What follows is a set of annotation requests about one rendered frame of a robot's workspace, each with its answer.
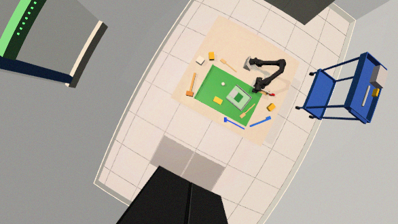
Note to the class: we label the green flat mat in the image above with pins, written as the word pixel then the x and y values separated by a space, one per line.
pixel 212 88

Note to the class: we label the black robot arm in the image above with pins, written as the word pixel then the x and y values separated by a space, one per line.
pixel 261 84

